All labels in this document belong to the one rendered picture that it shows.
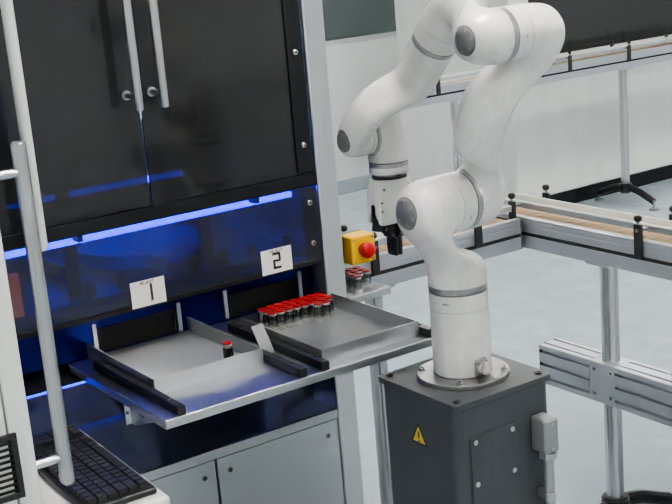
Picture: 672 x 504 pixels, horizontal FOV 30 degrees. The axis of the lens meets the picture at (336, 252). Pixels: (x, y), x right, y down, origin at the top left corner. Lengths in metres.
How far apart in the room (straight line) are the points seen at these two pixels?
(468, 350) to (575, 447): 1.90
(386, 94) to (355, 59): 6.19
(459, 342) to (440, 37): 0.60
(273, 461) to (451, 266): 0.87
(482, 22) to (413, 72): 0.30
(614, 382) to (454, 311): 1.11
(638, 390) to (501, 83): 1.37
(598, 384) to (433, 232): 1.28
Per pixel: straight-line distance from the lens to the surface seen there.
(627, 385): 3.51
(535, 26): 2.28
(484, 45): 2.22
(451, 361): 2.54
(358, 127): 2.53
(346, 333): 2.85
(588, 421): 4.61
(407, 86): 2.50
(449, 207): 2.43
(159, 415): 2.50
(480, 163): 2.41
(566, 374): 3.67
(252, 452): 3.08
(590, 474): 4.20
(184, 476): 3.00
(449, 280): 2.49
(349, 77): 8.68
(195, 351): 2.84
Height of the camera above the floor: 1.76
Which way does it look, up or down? 14 degrees down
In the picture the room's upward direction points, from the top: 5 degrees counter-clockwise
